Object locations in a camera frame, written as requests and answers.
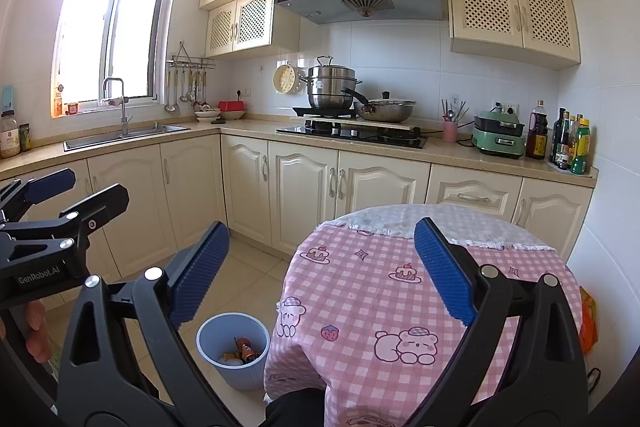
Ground large glass jar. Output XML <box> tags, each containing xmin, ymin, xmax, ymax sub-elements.
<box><xmin>0</xmin><ymin>111</ymin><xmax>21</xmax><ymax>158</ymax></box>

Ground person's left hand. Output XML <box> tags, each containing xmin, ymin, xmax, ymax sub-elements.
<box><xmin>24</xmin><ymin>299</ymin><xmax>54</xmax><ymax>364</ymax></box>

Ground hanging utensil rack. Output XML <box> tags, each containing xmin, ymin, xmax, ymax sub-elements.
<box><xmin>165</xmin><ymin>41</ymin><xmax>217</xmax><ymax>112</ymax></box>

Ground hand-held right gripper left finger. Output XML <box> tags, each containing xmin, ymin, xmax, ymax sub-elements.
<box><xmin>55</xmin><ymin>221</ymin><xmax>236</xmax><ymax>427</ymax></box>

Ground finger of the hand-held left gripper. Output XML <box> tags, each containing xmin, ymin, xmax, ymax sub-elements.
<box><xmin>0</xmin><ymin>184</ymin><xmax>130</xmax><ymax>259</ymax></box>
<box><xmin>0</xmin><ymin>168</ymin><xmax>77</xmax><ymax>223</ymax></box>

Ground steel steamer pot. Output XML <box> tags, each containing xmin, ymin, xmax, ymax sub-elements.
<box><xmin>299</xmin><ymin>56</ymin><xmax>363</xmax><ymax>110</ymax></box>

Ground red box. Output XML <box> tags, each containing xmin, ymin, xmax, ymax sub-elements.
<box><xmin>218</xmin><ymin>99</ymin><xmax>247</xmax><ymax>120</ymax></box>

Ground black induction cooker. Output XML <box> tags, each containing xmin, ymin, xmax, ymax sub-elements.
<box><xmin>292</xmin><ymin>106</ymin><xmax>358</xmax><ymax>119</ymax></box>

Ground black gas stove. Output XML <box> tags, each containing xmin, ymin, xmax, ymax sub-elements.
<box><xmin>276</xmin><ymin>119</ymin><xmax>429</xmax><ymax>150</ymax></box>

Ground pink utensil holder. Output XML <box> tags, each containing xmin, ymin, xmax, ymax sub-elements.
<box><xmin>440</xmin><ymin>98</ymin><xmax>471</xmax><ymax>142</ymax></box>

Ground green electric cooker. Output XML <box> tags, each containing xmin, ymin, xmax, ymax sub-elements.
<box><xmin>471</xmin><ymin>109</ymin><xmax>527</xmax><ymax>158</ymax></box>

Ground soy sauce bottle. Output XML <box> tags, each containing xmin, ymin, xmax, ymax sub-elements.
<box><xmin>525</xmin><ymin>100</ymin><xmax>549</xmax><ymax>160</ymax></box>

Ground blue trash bin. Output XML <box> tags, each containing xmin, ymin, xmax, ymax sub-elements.
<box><xmin>196</xmin><ymin>312</ymin><xmax>271</xmax><ymax>392</ymax></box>

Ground cream lattice door cabinet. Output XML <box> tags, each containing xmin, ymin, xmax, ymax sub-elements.
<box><xmin>445</xmin><ymin>0</ymin><xmax>582</xmax><ymax>70</ymax></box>
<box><xmin>205</xmin><ymin>0</ymin><xmax>301</xmax><ymax>58</ymax></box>

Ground green plastic bottle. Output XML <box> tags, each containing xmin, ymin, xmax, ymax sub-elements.
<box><xmin>571</xmin><ymin>118</ymin><xmax>592</xmax><ymax>175</ymax></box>

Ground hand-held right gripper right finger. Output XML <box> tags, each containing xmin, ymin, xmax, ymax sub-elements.
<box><xmin>400</xmin><ymin>217</ymin><xmax>590</xmax><ymax>427</ymax></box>

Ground kitchen window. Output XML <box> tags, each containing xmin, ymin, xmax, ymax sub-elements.
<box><xmin>50</xmin><ymin>0</ymin><xmax>177</xmax><ymax>118</ymax></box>

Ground dark glass bottle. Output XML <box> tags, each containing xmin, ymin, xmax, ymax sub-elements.
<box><xmin>549</xmin><ymin>108</ymin><xmax>566</xmax><ymax>165</ymax></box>
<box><xmin>560</xmin><ymin>112</ymin><xmax>576</xmax><ymax>170</ymax></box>

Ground orange bag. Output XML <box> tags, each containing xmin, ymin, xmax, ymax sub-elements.
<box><xmin>579</xmin><ymin>287</ymin><xmax>597</xmax><ymax>354</ymax></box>

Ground person's dark trouser leg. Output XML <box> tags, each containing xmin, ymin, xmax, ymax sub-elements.
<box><xmin>265</xmin><ymin>387</ymin><xmax>327</xmax><ymax>427</ymax></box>

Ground steel sink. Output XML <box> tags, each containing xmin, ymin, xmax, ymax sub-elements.
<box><xmin>63</xmin><ymin>124</ymin><xmax>192</xmax><ymax>152</ymax></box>

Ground cream steamer tray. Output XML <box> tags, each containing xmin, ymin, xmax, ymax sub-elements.
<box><xmin>273</xmin><ymin>63</ymin><xmax>307</xmax><ymax>96</ymax></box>

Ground steel faucet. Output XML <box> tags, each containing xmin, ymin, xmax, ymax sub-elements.
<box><xmin>101</xmin><ymin>77</ymin><xmax>135</xmax><ymax>138</ymax></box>

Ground steel wok with lid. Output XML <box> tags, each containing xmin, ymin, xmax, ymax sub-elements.
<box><xmin>340</xmin><ymin>88</ymin><xmax>417</xmax><ymax>122</ymax></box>

